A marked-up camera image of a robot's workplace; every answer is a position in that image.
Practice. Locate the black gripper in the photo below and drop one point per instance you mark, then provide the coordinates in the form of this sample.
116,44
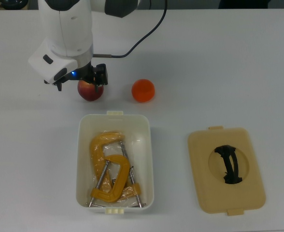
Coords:
85,72

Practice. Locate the red yellow toy apple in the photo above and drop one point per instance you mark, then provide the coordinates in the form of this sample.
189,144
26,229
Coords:
90,93

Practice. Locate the orange toy fruit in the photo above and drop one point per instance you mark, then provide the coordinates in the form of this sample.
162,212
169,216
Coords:
143,90

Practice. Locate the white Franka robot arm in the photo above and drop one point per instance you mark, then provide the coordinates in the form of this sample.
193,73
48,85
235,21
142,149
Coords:
67,29

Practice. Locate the white plastic container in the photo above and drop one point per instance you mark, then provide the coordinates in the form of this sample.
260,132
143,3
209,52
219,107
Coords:
142,125

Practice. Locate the beige container lid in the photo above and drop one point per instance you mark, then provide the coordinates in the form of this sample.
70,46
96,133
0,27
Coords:
204,181

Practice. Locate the yellow C-clamp in plastic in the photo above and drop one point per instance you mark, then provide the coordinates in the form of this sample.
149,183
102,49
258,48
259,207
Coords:
96,145

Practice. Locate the dark round object beyond table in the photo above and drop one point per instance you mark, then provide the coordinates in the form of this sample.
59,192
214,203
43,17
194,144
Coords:
14,3

